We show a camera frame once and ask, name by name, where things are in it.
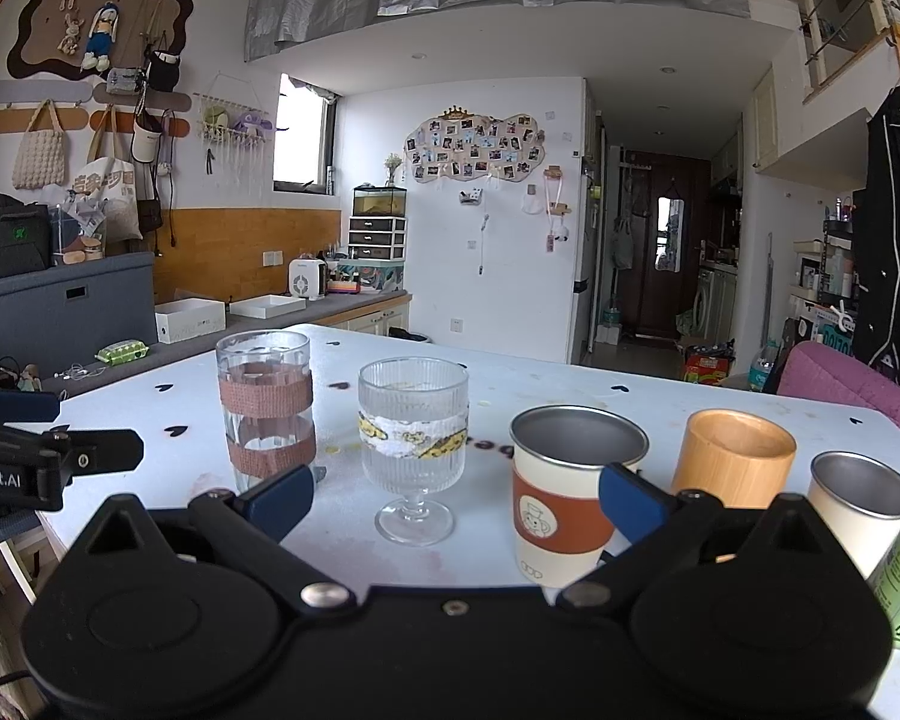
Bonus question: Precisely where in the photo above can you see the small drawer organiser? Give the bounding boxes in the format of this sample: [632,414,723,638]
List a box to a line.
[347,216,407,263]

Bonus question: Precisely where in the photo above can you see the floral storage box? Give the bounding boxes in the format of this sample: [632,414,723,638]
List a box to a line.
[328,259,407,295]

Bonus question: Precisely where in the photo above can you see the brown door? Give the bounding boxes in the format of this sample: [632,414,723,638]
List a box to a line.
[619,154,712,340]

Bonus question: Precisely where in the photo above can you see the brown wall pinboard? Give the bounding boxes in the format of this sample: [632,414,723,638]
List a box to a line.
[7,0,195,81]

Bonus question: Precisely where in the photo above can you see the red carton box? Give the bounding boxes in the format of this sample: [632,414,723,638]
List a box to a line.
[680,345,737,389]

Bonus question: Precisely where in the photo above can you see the white bucket bag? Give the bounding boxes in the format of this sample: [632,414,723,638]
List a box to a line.
[130,115,165,167]

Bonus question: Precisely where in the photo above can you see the ribbed stemmed glass cup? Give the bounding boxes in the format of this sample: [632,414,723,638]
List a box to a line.
[358,358,470,547]

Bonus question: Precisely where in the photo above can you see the white storage rack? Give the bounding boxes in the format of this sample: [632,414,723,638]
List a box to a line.
[787,219,857,358]

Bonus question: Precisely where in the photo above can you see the washing machine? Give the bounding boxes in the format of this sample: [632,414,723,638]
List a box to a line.
[693,265,737,344]

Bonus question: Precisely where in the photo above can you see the white refrigerator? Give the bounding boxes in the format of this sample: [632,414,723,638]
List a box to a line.
[568,111,606,365]

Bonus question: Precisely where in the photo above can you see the macrame wall hanging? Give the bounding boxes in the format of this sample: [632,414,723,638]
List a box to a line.
[193,73,274,178]

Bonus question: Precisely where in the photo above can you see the white cardboard box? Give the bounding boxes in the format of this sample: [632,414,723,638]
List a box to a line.
[154,298,228,347]

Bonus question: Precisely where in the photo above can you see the wooden cup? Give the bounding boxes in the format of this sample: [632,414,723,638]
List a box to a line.
[671,409,798,509]

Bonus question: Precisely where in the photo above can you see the blue plush doll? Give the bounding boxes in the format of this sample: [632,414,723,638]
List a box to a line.
[82,3,126,74]

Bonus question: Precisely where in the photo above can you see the clear acrylic box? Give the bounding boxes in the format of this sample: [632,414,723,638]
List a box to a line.
[50,205,107,265]

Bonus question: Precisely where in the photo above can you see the fish tank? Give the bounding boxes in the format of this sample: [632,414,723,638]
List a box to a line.
[352,185,409,218]

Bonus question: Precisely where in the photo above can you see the glass tumbler with brown bands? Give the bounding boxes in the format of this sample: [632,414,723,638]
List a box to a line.
[216,330,317,497]

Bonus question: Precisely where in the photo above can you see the metal cup with orange sleeve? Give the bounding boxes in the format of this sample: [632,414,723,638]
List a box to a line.
[510,405,650,590]

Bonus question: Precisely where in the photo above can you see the white box lid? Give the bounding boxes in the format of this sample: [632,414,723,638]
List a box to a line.
[229,294,308,320]

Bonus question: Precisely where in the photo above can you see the green wipes packet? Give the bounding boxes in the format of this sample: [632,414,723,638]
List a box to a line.
[94,340,152,368]

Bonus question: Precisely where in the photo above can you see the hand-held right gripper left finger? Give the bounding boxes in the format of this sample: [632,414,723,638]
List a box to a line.
[67,465,353,608]

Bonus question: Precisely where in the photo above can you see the cloud-shaped photo board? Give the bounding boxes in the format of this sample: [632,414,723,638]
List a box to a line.
[406,108,546,186]

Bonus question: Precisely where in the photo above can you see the white printed tote bag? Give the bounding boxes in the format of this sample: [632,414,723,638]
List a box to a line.
[70,108,144,242]

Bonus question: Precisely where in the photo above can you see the grey bench counter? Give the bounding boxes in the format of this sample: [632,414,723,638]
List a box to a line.
[41,288,413,400]

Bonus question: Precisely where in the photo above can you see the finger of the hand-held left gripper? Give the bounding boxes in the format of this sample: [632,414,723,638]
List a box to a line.
[4,426,146,477]
[0,388,62,425]

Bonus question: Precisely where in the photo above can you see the black bucket bag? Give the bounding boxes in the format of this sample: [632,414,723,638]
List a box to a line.
[145,47,182,95]

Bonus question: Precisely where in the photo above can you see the pink chair back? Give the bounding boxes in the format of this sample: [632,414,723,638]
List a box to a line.
[776,340,900,458]

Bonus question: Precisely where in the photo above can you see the white metal cup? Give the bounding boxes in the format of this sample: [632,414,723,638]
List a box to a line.
[807,451,900,580]

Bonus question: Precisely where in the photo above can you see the window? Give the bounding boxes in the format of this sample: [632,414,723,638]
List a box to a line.
[273,73,339,195]

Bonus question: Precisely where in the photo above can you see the grey storage box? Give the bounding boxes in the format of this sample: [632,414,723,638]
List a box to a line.
[0,251,158,385]

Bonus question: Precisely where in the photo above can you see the plastic water bottle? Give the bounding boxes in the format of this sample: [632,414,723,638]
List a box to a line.
[748,343,782,392]

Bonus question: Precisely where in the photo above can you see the black jacket with white piping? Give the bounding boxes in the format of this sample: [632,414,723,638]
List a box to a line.
[850,81,900,407]

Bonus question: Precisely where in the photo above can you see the small white appliance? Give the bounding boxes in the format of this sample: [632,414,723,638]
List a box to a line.
[288,257,328,300]

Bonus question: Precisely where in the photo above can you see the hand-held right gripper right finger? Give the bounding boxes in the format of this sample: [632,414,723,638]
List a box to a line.
[557,463,854,610]

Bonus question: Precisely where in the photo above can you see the cream knitted tote bag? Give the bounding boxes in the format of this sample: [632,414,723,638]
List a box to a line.
[11,98,69,191]

